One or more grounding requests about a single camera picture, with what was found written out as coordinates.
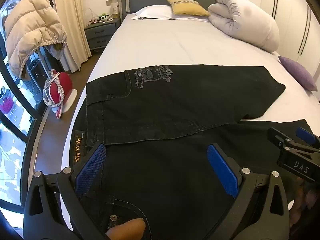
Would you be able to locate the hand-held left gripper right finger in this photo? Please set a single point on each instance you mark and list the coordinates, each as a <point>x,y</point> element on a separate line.
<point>222,170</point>

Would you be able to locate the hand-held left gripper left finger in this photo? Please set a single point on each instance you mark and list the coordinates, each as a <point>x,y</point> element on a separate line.
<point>91,170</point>

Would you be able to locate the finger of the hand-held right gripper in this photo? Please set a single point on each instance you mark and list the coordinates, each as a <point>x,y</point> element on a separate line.
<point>277,136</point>
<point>305,133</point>

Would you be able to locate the black pants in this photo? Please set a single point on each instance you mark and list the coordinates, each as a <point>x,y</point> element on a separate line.
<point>175,105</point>

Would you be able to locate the person's right hand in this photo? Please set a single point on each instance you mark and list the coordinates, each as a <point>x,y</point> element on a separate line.
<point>303,200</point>

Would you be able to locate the person's left hand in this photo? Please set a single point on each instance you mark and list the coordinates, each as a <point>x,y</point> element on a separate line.
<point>127,230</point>

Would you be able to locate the purple cushion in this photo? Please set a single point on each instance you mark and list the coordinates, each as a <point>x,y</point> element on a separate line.
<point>297,72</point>

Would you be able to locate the red clothes iron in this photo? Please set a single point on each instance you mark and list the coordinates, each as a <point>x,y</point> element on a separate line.
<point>62,87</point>

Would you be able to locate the black framed window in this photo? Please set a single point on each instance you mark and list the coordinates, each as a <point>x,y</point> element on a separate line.
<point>12,120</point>

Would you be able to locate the pink basket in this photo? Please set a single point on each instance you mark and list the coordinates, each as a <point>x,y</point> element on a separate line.
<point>6,106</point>

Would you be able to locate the folded white duvet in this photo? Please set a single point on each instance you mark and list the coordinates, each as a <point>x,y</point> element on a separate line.
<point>245,22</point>

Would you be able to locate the white wardrobe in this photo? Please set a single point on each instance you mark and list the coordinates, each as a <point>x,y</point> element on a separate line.
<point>295,10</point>

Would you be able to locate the bed with white sheet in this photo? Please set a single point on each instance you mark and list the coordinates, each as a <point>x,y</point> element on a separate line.
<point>175,42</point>

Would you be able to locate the grey nightstand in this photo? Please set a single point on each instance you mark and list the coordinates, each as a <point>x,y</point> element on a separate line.
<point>101,33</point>

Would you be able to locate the beige puffer jacket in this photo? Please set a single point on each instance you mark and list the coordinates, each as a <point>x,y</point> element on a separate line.
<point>32,30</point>

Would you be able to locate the cream curtain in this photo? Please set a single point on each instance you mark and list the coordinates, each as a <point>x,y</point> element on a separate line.
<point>72,17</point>

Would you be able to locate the yellow cushion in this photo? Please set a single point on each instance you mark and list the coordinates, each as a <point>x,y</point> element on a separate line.
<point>187,6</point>

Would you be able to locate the white pillow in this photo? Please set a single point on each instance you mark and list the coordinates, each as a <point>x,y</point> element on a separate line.
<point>152,12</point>

